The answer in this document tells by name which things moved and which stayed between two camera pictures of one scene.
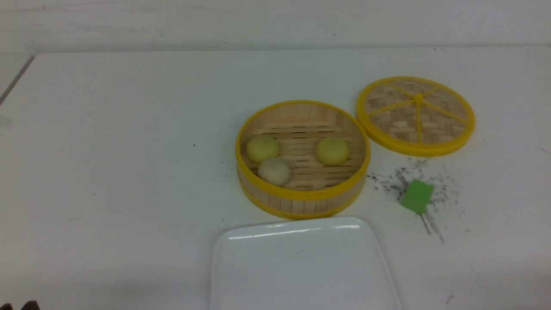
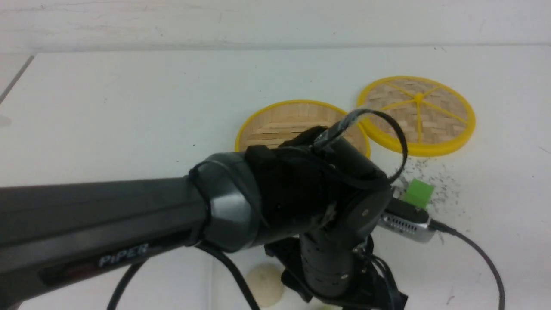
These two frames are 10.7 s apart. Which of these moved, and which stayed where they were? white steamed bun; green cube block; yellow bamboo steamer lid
Moved: white steamed bun
Stayed: yellow bamboo steamer lid; green cube block
